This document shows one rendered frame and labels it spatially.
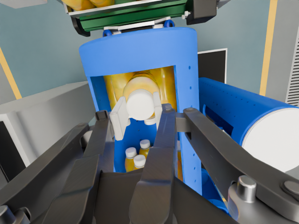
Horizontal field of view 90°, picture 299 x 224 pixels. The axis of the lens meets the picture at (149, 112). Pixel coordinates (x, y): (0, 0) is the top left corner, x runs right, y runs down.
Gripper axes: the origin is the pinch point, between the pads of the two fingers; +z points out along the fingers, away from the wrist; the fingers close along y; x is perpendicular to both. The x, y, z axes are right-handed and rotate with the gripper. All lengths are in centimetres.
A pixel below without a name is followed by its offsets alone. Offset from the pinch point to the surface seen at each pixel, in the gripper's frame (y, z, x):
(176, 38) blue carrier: 7.5, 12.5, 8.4
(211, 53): 57, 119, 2
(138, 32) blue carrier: 1.0, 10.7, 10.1
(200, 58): 47, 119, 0
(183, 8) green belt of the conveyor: 17, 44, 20
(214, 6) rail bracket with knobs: 23.2, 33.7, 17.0
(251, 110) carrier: 39, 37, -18
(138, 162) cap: -5.4, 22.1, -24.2
